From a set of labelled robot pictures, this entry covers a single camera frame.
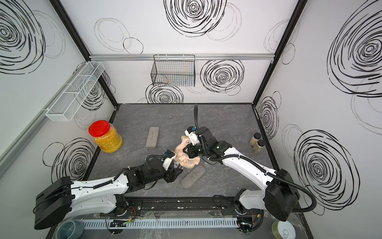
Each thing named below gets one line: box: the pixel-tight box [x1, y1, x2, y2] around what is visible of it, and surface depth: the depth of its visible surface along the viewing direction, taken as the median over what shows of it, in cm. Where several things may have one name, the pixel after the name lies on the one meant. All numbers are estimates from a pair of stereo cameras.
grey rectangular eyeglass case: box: [145, 126, 160, 150], surface depth 98 cm
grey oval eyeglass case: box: [181, 164, 206, 190], surface depth 82 cm
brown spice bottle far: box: [248, 132, 262, 148], surface depth 93 cm
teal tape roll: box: [55, 220, 85, 239], surface depth 65 cm
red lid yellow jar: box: [88, 119, 123, 153], surface depth 87 cm
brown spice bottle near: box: [252, 139, 267, 154], surface depth 91 cm
